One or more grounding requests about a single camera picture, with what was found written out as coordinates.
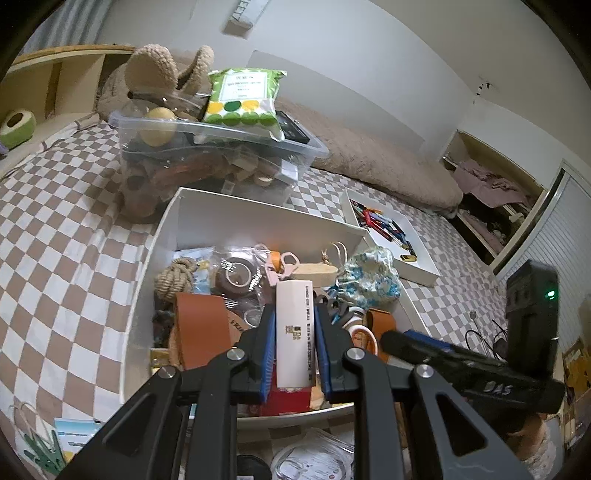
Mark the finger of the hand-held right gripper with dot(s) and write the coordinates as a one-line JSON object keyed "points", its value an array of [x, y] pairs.
{"points": [[415, 344]]}

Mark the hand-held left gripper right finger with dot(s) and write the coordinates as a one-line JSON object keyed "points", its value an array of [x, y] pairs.
{"points": [[323, 357]]}

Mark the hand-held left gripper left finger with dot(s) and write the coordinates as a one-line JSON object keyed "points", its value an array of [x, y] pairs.
{"points": [[267, 353]]}

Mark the long white box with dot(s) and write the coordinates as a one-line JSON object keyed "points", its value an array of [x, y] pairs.
{"points": [[295, 337]]}

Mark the brown leather sleeve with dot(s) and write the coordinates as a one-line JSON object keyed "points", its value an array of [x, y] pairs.
{"points": [[203, 330], [381, 325]]}

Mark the floral fabric pouch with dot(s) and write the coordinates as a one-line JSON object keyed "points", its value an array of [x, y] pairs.
{"points": [[369, 273]]}

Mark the white cardboard box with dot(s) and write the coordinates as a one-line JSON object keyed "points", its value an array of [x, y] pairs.
{"points": [[221, 217]]}

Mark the person's right hand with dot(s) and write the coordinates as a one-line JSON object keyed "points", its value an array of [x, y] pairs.
{"points": [[528, 434]]}

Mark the brown cardboard box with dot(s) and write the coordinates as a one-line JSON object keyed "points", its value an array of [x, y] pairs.
{"points": [[577, 369]]}

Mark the white shallow tray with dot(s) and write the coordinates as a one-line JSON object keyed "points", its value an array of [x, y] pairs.
{"points": [[422, 272]]}

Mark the wooden block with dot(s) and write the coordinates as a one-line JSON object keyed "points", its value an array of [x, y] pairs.
{"points": [[318, 275]]}

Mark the brown tape roll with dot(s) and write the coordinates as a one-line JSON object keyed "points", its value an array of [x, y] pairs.
{"points": [[235, 277]]}

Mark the pink scissors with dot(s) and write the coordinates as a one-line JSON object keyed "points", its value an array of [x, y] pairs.
{"points": [[284, 266]]}

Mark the clear plastic case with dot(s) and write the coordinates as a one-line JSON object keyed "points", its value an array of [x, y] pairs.
{"points": [[314, 457]]}

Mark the small yellow box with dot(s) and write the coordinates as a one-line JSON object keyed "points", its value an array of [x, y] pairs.
{"points": [[159, 360]]}

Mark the black round tin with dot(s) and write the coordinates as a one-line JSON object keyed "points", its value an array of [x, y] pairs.
{"points": [[252, 467]]}

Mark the pile of colourful pens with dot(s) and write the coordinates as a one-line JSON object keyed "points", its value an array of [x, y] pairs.
{"points": [[383, 226]]}

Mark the pink clothes pile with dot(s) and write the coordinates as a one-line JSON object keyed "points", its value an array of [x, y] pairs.
{"points": [[489, 182]]}

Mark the beige fluffy blanket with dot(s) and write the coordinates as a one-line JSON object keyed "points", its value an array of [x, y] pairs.
{"points": [[369, 161]]}

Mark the built-in closet shelf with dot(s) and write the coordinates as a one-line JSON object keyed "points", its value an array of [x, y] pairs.
{"points": [[461, 144]]}

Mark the clear plastic storage bin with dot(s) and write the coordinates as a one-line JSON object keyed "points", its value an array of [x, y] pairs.
{"points": [[300, 154]]}

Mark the blue white medicine sachet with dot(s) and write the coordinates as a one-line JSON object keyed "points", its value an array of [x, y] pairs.
{"points": [[76, 434]]}

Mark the black box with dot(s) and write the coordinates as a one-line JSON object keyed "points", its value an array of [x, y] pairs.
{"points": [[293, 129]]}

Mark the green clothes peg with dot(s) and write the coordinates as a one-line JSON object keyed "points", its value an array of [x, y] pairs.
{"points": [[44, 452]]}

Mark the yellow ball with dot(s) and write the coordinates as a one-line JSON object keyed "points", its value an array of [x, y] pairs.
{"points": [[158, 127]]}

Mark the white headboard panel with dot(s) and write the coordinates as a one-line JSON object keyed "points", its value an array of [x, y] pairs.
{"points": [[346, 101]]}

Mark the green dotted packet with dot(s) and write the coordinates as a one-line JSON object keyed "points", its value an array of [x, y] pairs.
{"points": [[244, 97]]}

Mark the brown fuzzy slippers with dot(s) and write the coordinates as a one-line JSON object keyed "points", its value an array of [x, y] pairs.
{"points": [[147, 69]]}

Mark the avocado plush toy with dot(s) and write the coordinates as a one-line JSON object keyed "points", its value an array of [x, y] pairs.
{"points": [[18, 129]]}

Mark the white hanging bag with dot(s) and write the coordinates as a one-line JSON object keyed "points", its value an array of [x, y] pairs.
{"points": [[247, 14]]}

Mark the wooden bedside shelf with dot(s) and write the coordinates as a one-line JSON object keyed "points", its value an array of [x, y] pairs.
{"points": [[55, 56]]}

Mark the grey curtain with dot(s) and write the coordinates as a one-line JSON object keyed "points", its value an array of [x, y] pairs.
{"points": [[69, 27]]}

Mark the black wall hook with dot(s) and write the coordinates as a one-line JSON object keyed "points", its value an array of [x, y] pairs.
{"points": [[483, 86]]}

